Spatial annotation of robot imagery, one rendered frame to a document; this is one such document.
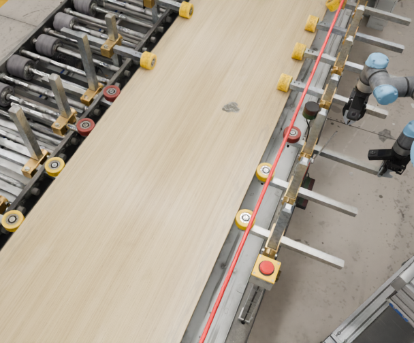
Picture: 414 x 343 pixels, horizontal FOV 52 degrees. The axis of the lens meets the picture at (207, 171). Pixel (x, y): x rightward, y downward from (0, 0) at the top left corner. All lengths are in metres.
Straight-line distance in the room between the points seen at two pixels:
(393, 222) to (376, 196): 0.21
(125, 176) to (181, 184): 0.24
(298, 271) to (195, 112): 1.18
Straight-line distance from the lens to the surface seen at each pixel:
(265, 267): 1.28
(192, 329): 1.83
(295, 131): 2.00
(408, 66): 4.05
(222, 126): 1.96
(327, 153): 2.02
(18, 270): 1.72
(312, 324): 2.57
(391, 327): 2.49
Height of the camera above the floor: 2.41
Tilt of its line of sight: 56 degrees down
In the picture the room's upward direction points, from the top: 5 degrees clockwise
